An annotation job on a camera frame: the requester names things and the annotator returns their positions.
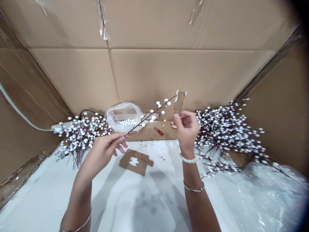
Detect pile of black rings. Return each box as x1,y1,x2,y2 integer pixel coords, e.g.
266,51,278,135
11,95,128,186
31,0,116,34
54,149,70,163

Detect person's left hand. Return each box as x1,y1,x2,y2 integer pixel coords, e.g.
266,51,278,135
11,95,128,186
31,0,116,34
81,132,129,176

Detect brown cardboard enclosure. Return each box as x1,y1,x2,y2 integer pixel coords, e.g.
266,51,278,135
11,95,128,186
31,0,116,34
0,0,309,208

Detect brown cardboard scrap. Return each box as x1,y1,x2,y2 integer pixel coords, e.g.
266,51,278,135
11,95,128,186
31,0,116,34
221,150,249,168

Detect single white berry branch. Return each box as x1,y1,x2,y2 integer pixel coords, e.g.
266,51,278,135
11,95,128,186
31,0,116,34
125,94,178,136

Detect clear plastic sheet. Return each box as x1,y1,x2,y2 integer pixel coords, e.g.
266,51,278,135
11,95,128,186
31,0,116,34
200,161,309,232

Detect large pile of berry branches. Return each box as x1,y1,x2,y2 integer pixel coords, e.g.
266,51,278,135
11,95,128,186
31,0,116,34
194,98,291,180

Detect white power strip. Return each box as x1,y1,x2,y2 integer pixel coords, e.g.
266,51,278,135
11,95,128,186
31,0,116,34
51,121,71,134

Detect small pile of berry branches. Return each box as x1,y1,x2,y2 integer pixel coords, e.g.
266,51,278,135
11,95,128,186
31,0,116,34
59,115,112,170

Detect white cable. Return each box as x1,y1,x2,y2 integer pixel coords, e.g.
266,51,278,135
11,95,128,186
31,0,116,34
0,81,53,132

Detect upright cardboard strip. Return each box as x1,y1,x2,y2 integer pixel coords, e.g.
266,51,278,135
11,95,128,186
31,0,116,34
173,90,188,121

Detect scattered loose white beads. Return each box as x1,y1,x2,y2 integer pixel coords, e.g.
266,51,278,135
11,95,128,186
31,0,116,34
153,141,180,150

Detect person's right hand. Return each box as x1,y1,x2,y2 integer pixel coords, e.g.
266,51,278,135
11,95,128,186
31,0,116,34
173,111,201,155

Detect clear bag of white beads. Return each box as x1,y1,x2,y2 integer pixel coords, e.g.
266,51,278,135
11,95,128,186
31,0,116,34
104,102,146,133

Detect black cable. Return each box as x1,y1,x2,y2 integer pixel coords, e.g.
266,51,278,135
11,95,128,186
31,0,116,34
79,109,107,119

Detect clear tape strip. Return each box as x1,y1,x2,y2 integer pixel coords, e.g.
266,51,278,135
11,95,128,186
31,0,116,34
97,0,109,41
188,0,204,26

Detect cardboard piece with white glue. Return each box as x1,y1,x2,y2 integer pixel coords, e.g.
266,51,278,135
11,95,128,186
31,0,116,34
118,149,155,176

